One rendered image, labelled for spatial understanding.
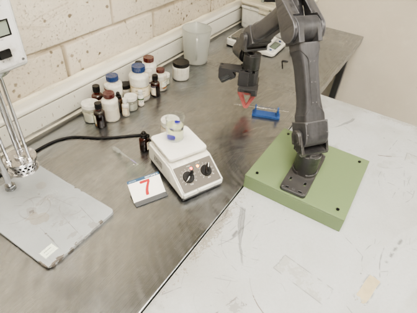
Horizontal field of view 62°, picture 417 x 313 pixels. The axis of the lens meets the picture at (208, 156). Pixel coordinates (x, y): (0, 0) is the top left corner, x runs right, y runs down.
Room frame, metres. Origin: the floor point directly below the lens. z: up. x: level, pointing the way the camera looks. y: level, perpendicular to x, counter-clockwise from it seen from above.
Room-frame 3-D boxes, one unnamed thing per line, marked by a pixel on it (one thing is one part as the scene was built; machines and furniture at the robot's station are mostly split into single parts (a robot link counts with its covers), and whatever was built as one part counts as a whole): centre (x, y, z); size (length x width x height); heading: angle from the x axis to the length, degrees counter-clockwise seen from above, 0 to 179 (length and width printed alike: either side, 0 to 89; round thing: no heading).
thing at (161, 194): (0.64, 0.15, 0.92); 0.09 x 0.06 x 0.04; 124
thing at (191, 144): (0.76, 0.09, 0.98); 0.12 x 0.12 x 0.01; 37
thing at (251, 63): (1.08, -0.11, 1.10); 0.07 x 0.06 x 0.07; 23
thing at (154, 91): (1.15, 0.22, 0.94); 0.03 x 0.03 x 0.08
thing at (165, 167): (0.74, 0.07, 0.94); 0.22 x 0.13 x 0.08; 37
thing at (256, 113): (1.07, -0.20, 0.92); 0.10 x 0.03 x 0.04; 82
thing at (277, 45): (1.71, -0.19, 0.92); 0.26 x 0.19 x 0.05; 63
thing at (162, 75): (1.20, 0.21, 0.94); 0.05 x 0.05 x 0.09
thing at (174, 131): (0.78, 0.10, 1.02); 0.06 x 0.05 x 0.08; 147
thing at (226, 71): (1.09, -0.06, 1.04); 0.11 x 0.07 x 0.06; 82
